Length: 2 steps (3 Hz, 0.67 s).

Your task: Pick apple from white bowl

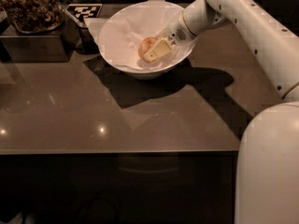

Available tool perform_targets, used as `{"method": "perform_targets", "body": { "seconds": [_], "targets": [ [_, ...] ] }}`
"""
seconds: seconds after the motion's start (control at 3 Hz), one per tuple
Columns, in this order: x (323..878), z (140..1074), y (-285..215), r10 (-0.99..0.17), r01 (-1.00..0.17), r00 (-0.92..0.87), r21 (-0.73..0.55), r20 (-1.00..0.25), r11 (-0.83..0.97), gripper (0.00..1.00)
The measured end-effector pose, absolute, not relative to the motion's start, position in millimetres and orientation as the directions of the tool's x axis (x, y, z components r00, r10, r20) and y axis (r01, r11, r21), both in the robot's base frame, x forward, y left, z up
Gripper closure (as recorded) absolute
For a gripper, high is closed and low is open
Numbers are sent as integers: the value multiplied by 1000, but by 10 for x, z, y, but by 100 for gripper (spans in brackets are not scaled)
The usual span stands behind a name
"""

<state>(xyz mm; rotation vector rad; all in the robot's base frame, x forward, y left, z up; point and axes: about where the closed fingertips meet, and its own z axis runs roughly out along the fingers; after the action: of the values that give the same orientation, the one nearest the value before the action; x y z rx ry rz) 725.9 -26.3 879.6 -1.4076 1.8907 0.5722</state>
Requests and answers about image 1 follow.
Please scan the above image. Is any dark metal box stand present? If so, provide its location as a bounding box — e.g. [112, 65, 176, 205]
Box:
[0, 17, 79, 63]

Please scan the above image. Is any white paper liner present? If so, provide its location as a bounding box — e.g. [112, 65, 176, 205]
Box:
[84, 0, 197, 72]

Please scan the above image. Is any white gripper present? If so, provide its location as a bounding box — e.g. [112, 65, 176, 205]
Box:
[145, 12, 195, 63]

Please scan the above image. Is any black white marker tag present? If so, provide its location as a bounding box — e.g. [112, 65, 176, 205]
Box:
[66, 4, 103, 21]

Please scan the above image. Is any white bowl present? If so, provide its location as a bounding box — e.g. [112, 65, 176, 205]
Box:
[97, 1, 199, 80]

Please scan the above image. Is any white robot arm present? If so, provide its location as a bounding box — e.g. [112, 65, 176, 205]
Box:
[139, 0, 299, 224]

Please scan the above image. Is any red yellow apple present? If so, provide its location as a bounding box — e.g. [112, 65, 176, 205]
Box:
[138, 37, 157, 62]

